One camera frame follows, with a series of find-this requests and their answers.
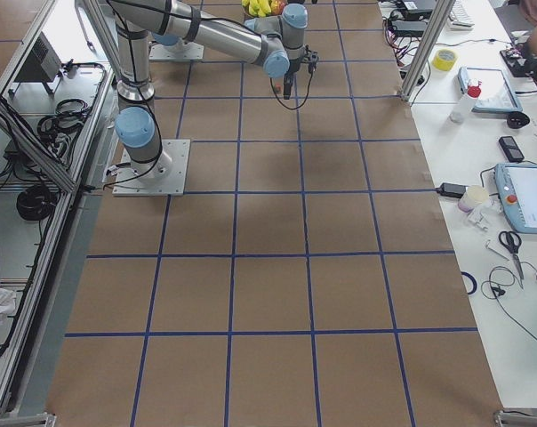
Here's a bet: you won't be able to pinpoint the grey control box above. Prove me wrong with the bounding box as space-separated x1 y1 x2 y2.
9 32 62 95

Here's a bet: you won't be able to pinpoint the teach pendant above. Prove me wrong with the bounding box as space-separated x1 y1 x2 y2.
494 163 537 234
457 67 523 114

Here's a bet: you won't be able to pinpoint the brown wicker basket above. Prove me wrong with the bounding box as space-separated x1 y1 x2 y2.
243 7 278 20

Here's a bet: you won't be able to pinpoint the aluminium frame post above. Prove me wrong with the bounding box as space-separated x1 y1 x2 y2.
399 0 454 101

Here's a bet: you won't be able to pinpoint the red apple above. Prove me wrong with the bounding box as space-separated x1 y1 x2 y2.
269 0 287 15

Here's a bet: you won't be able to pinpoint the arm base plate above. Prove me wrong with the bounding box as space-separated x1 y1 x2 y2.
149 42 204 62
112 139 190 197

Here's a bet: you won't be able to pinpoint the black scissors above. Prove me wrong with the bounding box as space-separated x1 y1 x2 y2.
498 230 525 282

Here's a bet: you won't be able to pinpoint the black laptop power brick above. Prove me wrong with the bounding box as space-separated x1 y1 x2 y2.
389 20 428 37

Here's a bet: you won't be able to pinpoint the paper cup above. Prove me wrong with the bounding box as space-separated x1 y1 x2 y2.
457 185 490 213

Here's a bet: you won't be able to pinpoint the coiled black cables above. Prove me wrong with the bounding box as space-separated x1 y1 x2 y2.
15 182 58 222

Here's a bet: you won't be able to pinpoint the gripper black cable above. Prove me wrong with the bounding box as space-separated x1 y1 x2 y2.
269 52 315 111

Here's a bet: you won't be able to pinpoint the black phone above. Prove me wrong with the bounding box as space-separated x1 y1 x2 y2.
498 136 525 163

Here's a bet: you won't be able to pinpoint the yellow tape roll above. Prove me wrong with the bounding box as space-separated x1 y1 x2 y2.
432 49 458 71

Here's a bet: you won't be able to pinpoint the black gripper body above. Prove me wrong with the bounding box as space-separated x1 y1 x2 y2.
285 44 319 76

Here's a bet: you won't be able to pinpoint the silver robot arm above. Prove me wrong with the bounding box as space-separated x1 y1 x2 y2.
108 1 318 181

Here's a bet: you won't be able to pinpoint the far teach pendant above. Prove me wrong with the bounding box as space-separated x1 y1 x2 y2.
457 67 523 114

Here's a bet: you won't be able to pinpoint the yellow banana bunch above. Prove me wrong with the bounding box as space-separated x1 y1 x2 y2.
241 0 271 18

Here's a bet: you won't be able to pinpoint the near teach pendant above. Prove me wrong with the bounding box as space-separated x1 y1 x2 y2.
494 163 537 234

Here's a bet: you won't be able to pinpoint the clear bottle red cap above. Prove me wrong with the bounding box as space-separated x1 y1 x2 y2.
449 79 482 124

